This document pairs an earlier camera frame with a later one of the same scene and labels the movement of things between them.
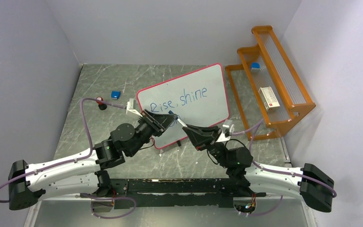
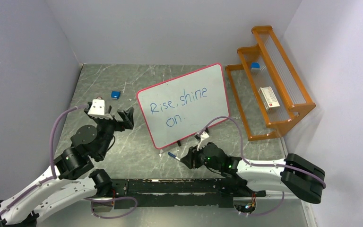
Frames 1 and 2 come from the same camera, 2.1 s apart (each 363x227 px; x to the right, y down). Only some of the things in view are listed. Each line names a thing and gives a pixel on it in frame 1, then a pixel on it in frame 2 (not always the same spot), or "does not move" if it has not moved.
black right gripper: (203, 137) to (188, 159)
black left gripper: (158, 122) to (127, 116)
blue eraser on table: (115, 94) does not move
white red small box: (268, 97) does not move
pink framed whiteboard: (199, 98) does not move
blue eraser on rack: (255, 67) does not move
